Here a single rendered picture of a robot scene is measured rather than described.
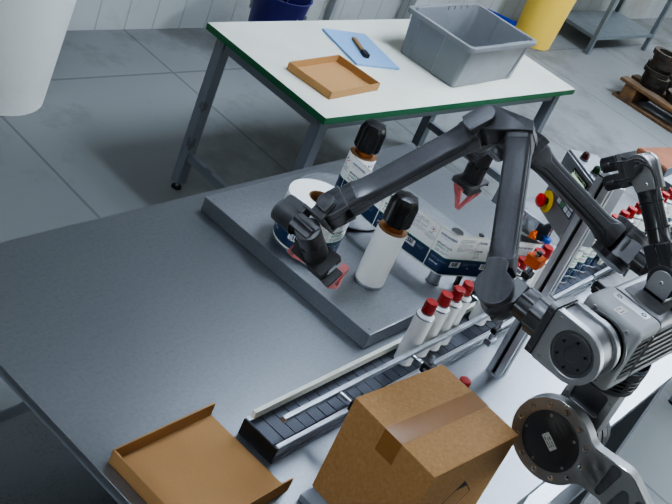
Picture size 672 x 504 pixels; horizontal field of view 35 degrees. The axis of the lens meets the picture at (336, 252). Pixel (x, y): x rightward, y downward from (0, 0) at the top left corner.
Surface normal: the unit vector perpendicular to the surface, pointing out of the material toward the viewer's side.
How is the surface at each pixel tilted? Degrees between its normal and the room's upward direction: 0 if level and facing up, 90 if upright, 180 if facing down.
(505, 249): 40
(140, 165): 0
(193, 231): 0
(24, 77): 94
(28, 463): 0
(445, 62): 95
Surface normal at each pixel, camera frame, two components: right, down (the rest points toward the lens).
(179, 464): 0.35, -0.79
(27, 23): 0.44, 0.66
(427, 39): -0.66, 0.27
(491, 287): -0.29, -0.37
